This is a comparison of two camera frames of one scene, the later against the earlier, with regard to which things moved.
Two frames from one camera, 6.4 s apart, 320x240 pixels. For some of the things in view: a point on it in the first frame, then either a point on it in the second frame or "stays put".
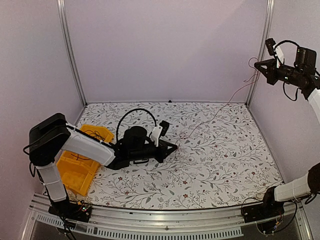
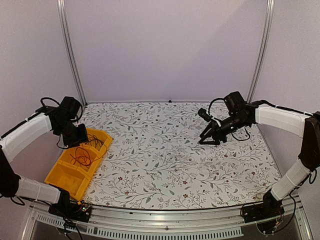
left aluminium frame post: (63, 15) stays put
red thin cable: (224, 106) -> (89, 156)
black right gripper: (270, 72) -> (216, 133)
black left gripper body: (159, 157) -> (74, 136)
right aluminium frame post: (269, 7) stays put
